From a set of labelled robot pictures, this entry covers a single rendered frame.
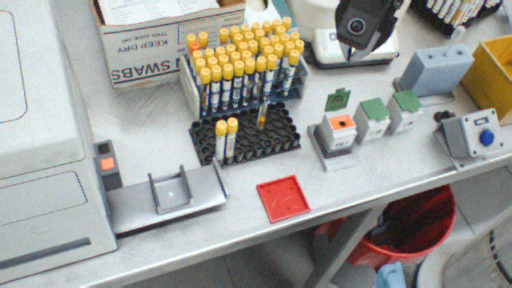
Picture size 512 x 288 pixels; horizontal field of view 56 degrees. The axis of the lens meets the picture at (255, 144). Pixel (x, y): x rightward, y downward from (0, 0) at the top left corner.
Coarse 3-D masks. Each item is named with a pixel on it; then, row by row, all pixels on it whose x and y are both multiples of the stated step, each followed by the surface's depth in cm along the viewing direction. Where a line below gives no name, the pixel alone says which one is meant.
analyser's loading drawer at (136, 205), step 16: (160, 176) 71; (176, 176) 72; (192, 176) 73; (208, 176) 73; (224, 176) 71; (112, 192) 70; (128, 192) 70; (144, 192) 71; (160, 192) 71; (176, 192) 71; (192, 192) 71; (208, 192) 72; (224, 192) 71; (112, 208) 69; (128, 208) 69; (144, 208) 69; (160, 208) 67; (176, 208) 69; (192, 208) 70; (112, 224) 67; (128, 224) 68; (144, 224) 68
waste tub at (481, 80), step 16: (480, 48) 88; (496, 48) 91; (480, 64) 89; (496, 64) 85; (464, 80) 94; (480, 80) 90; (496, 80) 86; (480, 96) 91; (496, 96) 87; (496, 112) 88
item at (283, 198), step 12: (276, 180) 78; (288, 180) 79; (264, 192) 77; (276, 192) 77; (288, 192) 78; (300, 192) 77; (264, 204) 75; (276, 204) 76; (288, 204) 76; (300, 204) 77; (276, 216) 75; (288, 216) 75
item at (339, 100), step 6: (336, 90) 75; (342, 90) 75; (348, 90) 76; (330, 96) 75; (336, 96) 76; (342, 96) 76; (348, 96) 77; (330, 102) 76; (336, 102) 77; (342, 102) 77; (324, 108) 77; (330, 108) 78; (336, 108) 78; (342, 108) 78
